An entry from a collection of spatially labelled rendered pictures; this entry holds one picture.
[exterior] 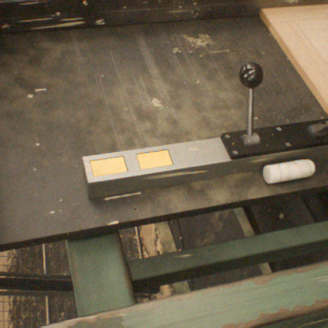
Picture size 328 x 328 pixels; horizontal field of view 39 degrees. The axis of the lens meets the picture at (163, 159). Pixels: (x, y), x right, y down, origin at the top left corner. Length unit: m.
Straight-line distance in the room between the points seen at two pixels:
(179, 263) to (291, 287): 0.18
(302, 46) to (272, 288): 0.58
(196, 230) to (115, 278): 2.35
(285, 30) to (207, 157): 0.44
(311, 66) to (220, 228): 1.98
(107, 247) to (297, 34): 0.63
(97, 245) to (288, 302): 0.28
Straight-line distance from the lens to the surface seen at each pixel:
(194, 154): 0.72
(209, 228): 2.94
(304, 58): 1.00
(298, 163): 0.77
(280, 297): 0.61
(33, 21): 0.99
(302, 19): 1.12
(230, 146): 0.73
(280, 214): 2.59
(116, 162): 0.69
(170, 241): 1.97
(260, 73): 0.71
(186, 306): 0.58
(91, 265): 0.69
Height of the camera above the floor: 2.04
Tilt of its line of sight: 37 degrees down
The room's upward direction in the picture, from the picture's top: 76 degrees counter-clockwise
